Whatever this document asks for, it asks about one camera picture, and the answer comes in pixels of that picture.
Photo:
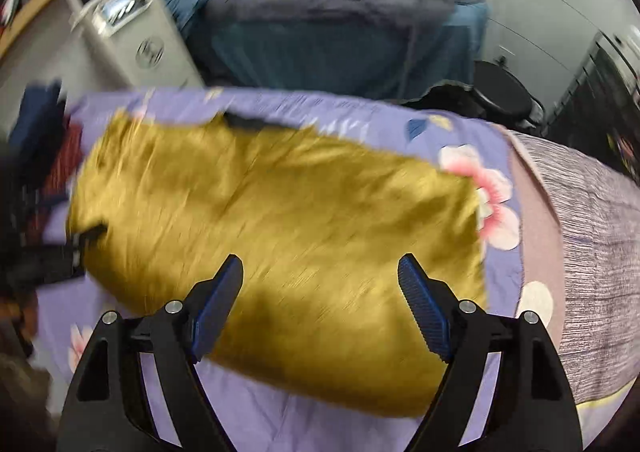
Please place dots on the white beauty machine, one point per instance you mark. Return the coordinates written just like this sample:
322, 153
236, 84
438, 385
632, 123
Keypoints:
150, 52

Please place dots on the olive cloth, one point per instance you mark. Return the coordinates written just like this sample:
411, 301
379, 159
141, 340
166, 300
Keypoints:
20, 387

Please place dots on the purple floral bedsheet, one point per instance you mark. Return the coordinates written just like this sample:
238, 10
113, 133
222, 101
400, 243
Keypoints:
280, 427

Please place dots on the teal massage bed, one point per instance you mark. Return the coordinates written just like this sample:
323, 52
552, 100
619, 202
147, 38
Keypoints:
300, 47

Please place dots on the black round stool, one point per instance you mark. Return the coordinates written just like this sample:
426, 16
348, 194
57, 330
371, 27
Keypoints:
500, 87

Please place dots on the red floral folded garment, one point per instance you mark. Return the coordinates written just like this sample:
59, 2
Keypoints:
67, 152

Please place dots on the gold padded jacket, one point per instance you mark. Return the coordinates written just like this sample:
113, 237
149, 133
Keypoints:
300, 212

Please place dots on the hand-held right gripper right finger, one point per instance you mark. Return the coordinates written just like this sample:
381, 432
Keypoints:
425, 312

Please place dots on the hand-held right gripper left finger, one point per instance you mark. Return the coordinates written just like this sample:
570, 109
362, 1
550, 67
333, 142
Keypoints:
215, 312

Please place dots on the mauve striped blanket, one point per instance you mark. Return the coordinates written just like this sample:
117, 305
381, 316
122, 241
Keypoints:
590, 257

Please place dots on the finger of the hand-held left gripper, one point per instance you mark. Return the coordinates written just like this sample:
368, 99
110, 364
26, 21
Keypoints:
90, 233

